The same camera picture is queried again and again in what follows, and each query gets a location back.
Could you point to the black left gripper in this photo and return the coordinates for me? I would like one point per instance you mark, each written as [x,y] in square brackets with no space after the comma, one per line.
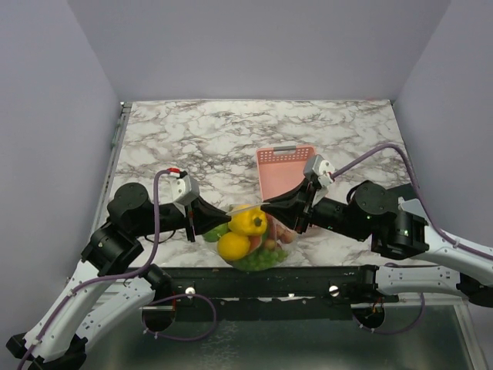
[205,217]

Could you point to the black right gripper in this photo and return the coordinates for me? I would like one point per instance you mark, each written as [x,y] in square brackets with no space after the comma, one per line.
[289,206]

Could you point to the green custard apple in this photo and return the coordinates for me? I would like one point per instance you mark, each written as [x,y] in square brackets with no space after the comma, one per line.
[216,233]

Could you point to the yellow lemon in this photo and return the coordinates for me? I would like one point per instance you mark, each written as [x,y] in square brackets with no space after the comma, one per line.
[232,247]

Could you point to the yellow bell pepper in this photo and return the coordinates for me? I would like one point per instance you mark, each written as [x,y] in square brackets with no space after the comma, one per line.
[248,221]

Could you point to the red watermelon slice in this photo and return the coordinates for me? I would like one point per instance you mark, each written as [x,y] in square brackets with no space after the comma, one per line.
[257,242]

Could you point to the clear zip top bag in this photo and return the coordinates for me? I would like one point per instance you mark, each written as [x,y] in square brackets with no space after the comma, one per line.
[252,240]

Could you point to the green grape bunch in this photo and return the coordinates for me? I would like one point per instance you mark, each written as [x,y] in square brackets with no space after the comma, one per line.
[261,259]

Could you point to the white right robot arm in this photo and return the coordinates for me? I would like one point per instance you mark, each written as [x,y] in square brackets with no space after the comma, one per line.
[451,267]

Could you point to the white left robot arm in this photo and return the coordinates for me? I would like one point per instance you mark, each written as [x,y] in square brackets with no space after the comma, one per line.
[102,289]

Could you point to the pink perforated plastic basket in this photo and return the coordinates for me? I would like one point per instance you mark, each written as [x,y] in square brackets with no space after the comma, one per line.
[280,168]

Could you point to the black pad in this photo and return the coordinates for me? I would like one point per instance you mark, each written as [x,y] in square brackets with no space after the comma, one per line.
[405,191]

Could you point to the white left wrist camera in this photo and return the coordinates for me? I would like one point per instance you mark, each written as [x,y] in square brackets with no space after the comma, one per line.
[184,190]

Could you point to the black mounting rail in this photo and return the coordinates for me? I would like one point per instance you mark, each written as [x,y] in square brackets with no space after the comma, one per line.
[279,294]

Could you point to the aluminium side rail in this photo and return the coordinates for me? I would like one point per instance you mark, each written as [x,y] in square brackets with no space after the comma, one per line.
[115,146]

